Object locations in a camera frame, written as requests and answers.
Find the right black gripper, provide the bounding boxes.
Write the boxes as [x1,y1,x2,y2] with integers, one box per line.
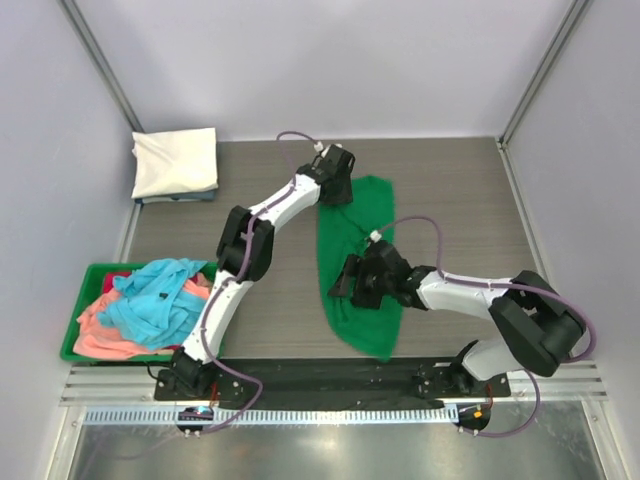
[329,251,394,308]

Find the green t shirt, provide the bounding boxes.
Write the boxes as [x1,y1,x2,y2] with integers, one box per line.
[317,176,403,362]

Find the green plastic tray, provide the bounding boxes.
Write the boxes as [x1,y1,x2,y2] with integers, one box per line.
[60,262,217,363]

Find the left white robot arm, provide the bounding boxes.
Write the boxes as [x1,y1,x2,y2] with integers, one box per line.
[154,142,355,401]

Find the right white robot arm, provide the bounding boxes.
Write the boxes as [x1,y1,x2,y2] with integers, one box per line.
[328,240,587,396]

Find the folded white t shirt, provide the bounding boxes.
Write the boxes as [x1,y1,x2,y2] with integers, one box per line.
[131,128,218,200]

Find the light blue t shirt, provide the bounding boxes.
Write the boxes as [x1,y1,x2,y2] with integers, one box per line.
[98,258,209,350]

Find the magenta t shirt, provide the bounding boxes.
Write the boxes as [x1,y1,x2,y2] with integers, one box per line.
[102,271,133,294]

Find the pink t shirt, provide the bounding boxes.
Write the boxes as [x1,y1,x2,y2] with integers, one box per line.
[72,265,211,361]

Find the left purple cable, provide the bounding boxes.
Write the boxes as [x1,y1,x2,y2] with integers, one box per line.
[179,131,324,436]

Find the purple cable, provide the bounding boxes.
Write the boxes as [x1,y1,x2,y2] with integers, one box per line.
[367,215,599,440]
[179,131,324,436]

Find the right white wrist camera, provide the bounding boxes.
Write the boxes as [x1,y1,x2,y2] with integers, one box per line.
[367,230,382,243]

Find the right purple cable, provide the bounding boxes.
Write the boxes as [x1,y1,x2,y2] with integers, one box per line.
[367,215,599,440]

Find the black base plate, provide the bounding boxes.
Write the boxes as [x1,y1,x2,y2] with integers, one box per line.
[154,357,511,411]

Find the white slotted cable duct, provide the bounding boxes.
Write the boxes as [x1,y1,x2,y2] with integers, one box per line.
[83,404,458,427]

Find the aluminium rail profile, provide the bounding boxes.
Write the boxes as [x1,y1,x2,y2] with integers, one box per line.
[60,360,608,405]

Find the left aluminium frame post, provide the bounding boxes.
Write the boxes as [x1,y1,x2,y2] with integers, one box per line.
[58,0,143,132]

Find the aluminium frame post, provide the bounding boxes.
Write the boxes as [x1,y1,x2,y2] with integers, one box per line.
[496,0,592,150]
[58,0,143,132]

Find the right aluminium frame post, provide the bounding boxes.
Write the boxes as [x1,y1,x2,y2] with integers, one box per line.
[496,0,592,150]

